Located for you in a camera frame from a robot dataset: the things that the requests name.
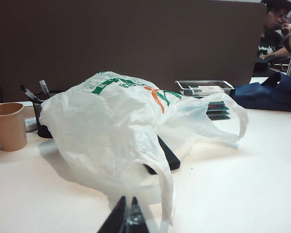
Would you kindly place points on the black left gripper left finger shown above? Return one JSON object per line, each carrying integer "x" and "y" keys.
{"x": 116, "y": 221}

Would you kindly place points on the beige paper cup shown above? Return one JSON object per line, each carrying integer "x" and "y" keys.
{"x": 9, "y": 128}

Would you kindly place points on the person in black shirt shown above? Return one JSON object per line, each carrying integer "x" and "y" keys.
{"x": 269, "y": 48}

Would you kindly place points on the grey metal bar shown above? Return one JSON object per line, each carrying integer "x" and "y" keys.
{"x": 288, "y": 43}

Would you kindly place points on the brown desk divider panel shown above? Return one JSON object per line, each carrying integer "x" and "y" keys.
{"x": 111, "y": 36}

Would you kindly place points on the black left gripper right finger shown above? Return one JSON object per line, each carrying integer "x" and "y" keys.
{"x": 135, "y": 221}

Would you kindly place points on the black mesh pen holder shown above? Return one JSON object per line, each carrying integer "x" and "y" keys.
{"x": 38, "y": 114}

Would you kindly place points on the small white rectangular box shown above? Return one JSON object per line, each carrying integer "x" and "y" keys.
{"x": 31, "y": 124}

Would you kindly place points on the black power bank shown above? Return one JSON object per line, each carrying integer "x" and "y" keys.
{"x": 171, "y": 160}

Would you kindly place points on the white marker pen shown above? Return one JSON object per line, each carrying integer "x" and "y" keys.
{"x": 206, "y": 87}

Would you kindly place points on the clear plastic tray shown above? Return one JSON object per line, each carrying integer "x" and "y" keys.
{"x": 184, "y": 83}

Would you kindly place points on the white translucent plastic bag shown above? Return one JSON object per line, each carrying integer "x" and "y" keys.
{"x": 99, "y": 136}

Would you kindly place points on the blue foam slipper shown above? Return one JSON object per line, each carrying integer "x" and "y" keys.
{"x": 247, "y": 97}
{"x": 283, "y": 82}

